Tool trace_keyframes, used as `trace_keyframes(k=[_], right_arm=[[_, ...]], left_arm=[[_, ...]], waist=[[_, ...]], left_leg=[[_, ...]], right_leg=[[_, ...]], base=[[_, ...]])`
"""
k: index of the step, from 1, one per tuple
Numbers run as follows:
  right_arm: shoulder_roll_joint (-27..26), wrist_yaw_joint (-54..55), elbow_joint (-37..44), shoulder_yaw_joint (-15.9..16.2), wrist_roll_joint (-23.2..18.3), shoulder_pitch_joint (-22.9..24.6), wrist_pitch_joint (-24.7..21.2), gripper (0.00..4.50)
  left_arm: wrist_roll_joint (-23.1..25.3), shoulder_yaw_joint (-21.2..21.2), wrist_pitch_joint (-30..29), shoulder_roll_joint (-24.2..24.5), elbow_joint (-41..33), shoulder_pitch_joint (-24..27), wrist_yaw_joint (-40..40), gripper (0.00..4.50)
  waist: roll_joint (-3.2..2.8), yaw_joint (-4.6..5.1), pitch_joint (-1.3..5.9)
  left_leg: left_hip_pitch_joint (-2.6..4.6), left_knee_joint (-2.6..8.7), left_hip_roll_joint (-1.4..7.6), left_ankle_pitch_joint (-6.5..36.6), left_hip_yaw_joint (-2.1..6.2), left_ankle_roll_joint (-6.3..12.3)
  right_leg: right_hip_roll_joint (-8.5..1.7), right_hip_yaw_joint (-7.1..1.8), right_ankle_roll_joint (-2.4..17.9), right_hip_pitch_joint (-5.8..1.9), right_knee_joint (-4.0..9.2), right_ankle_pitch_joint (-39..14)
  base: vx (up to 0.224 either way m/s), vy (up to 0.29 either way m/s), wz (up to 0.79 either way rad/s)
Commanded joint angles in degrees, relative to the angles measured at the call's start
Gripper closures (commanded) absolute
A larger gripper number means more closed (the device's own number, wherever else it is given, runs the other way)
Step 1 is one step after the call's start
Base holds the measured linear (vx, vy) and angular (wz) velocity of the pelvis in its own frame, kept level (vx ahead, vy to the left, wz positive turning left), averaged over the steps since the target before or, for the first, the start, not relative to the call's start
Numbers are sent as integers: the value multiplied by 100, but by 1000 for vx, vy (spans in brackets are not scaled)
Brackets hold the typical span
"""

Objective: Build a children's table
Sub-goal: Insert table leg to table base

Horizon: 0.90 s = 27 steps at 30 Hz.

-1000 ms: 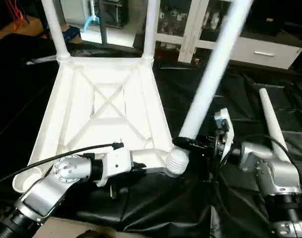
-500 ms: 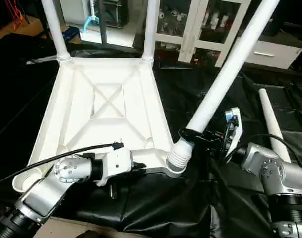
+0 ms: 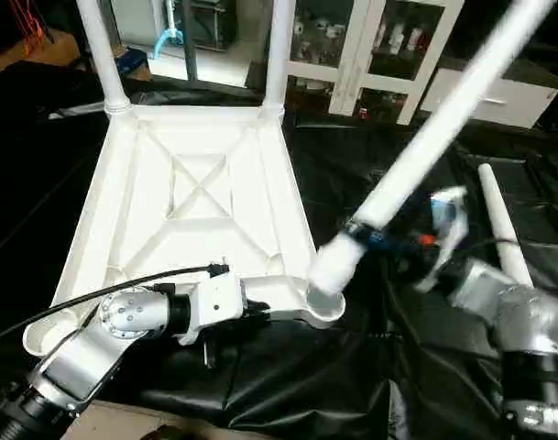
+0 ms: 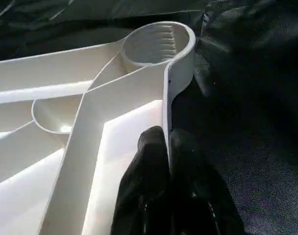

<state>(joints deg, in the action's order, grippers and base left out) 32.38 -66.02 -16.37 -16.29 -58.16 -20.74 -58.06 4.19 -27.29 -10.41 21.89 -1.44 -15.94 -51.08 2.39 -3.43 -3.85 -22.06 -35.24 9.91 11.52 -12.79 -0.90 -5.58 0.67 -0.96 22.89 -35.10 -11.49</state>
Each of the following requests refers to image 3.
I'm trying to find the white plastic table leg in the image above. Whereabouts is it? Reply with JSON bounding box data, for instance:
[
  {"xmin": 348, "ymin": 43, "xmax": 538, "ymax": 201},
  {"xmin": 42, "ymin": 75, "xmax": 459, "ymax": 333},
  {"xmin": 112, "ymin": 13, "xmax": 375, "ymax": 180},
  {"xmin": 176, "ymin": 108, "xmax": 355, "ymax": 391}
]
[
  {"xmin": 261, "ymin": 0, "xmax": 299, "ymax": 116},
  {"xmin": 476, "ymin": 162, "xmax": 537, "ymax": 287},
  {"xmin": 303, "ymin": 0, "xmax": 558, "ymax": 300},
  {"xmin": 74, "ymin": 0, "xmax": 134, "ymax": 116}
]

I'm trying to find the white plastic table top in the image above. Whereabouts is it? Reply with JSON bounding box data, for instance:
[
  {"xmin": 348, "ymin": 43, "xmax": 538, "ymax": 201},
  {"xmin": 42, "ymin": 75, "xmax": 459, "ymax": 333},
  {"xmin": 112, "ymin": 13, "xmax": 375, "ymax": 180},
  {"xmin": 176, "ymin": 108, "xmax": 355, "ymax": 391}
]
[{"xmin": 21, "ymin": 101, "xmax": 347, "ymax": 360}]

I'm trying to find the black work mat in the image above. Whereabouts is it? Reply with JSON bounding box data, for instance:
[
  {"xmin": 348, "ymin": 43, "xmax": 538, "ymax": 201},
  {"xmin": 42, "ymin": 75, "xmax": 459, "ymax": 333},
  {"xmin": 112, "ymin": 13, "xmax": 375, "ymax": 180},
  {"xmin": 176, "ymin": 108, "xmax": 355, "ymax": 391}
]
[{"xmin": 0, "ymin": 64, "xmax": 558, "ymax": 436}]

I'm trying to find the white low drawer unit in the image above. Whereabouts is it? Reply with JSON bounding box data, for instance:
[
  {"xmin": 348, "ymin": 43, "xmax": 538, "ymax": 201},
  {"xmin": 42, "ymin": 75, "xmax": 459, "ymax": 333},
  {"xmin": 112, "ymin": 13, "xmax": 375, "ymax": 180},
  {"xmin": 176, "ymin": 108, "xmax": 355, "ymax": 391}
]
[{"xmin": 420, "ymin": 59, "xmax": 558, "ymax": 130}]

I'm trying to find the white glass-door cabinet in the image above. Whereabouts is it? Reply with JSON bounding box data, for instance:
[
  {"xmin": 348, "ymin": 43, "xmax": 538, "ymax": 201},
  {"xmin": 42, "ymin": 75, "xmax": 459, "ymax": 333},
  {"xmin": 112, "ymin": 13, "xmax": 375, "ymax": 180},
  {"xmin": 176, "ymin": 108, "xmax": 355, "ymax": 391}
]
[{"xmin": 289, "ymin": 0, "xmax": 465, "ymax": 126}]

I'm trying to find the grey metal pole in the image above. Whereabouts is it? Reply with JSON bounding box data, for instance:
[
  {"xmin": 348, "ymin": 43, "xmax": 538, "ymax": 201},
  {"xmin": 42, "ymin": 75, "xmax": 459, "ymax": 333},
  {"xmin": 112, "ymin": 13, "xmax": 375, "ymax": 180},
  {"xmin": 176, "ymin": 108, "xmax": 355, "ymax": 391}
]
[{"xmin": 179, "ymin": 0, "xmax": 201, "ymax": 83}]

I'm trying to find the light blue hose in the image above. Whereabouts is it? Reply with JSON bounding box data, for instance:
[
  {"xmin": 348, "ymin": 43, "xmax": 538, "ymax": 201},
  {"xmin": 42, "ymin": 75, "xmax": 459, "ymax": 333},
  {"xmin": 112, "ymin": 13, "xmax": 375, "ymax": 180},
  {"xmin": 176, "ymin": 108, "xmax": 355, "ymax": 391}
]
[{"xmin": 151, "ymin": 0, "xmax": 187, "ymax": 61}]

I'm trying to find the red wire bundle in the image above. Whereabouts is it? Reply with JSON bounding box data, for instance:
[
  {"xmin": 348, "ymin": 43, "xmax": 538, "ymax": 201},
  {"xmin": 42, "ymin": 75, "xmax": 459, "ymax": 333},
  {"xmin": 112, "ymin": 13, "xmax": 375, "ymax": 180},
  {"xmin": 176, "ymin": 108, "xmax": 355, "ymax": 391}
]
[{"xmin": 7, "ymin": 0, "xmax": 51, "ymax": 48}]

